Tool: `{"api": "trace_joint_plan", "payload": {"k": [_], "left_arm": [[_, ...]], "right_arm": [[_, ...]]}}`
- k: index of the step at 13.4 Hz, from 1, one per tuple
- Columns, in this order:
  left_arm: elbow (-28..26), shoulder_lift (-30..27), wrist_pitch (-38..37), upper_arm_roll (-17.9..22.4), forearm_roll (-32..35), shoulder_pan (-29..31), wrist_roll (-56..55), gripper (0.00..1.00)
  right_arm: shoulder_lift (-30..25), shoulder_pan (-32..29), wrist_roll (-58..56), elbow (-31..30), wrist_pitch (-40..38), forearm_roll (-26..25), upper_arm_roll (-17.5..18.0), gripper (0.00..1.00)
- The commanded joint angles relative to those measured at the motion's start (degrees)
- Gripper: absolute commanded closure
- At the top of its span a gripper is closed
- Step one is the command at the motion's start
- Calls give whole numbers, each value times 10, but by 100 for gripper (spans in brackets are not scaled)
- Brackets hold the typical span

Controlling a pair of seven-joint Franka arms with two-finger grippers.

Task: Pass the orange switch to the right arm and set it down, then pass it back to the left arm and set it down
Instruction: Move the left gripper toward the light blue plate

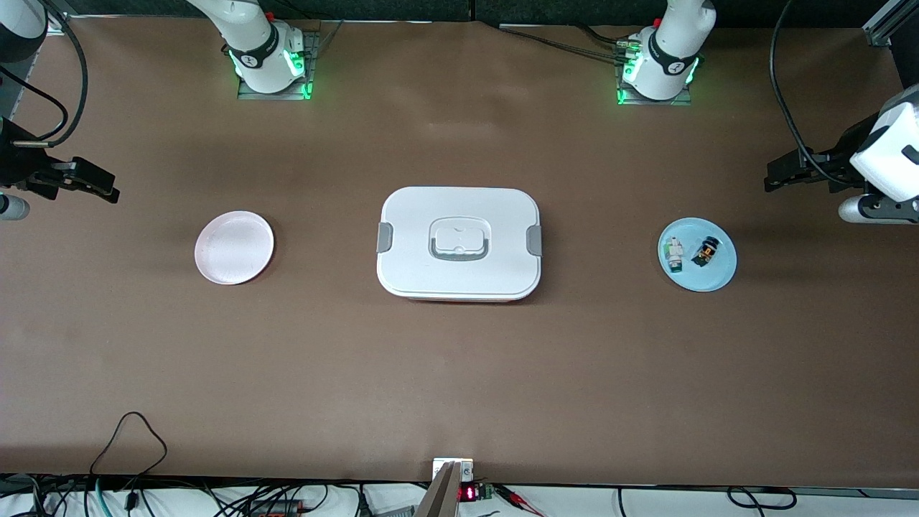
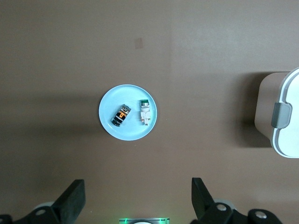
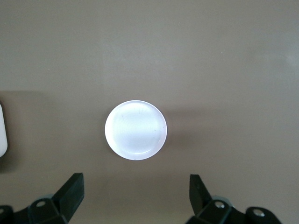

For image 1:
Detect orange black push-button switch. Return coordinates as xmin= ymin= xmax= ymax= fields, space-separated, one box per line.
xmin=691 ymin=236 xmax=721 ymax=268

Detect white lunch box grey clips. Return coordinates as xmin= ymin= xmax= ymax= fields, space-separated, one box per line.
xmin=376 ymin=186 xmax=543 ymax=303

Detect light blue round plate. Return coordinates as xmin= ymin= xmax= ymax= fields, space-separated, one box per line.
xmin=658 ymin=217 xmax=738 ymax=293

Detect pink round plate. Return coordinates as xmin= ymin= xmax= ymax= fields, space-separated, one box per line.
xmin=194 ymin=210 xmax=276 ymax=286

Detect orange black connector device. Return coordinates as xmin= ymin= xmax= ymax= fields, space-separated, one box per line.
xmin=248 ymin=499 xmax=302 ymax=517

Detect red clip leads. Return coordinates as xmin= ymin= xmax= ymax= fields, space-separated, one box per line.
xmin=495 ymin=487 xmax=546 ymax=516

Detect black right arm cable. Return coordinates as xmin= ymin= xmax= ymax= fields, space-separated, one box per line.
xmin=0 ymin=0 xmax=88 ymax=148

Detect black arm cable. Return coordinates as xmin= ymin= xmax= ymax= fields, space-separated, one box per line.
xmin=770 ymin=0 xmax=862 ymax=186
xmin=0 ymin=0 xmax=88 ymax=148

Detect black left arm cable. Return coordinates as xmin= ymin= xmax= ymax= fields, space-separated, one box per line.
xmin=770 ymin=0 xmax=862 ymax=186

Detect aluminium frame profile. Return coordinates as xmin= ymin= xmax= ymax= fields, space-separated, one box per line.
xmin=864 ymin=0 xmax=919 ymax=47

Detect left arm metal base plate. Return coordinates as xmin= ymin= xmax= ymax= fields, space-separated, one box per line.
xmin=616 ymin=29 xmax=694 ymax=107

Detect black base cable bundle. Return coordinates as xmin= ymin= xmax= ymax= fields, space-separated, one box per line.
xmin=499 ymin=22 xmax=633 ymax=65

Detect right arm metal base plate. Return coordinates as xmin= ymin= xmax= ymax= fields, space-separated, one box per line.
xmin=237 ymin=29 xmax=322 ymax=101

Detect thin black cable loop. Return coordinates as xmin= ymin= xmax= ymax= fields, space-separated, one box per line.
xmin=90 ymin=411 xmax=168 ymax=503

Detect black coiled cable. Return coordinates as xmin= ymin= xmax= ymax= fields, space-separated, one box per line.
xmin=727 ymin=487 xmax=798 ymax=511

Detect aluminium camera post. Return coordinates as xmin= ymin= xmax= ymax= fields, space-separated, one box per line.
xmin=415 ymin=457 xmax=475 ymax=517

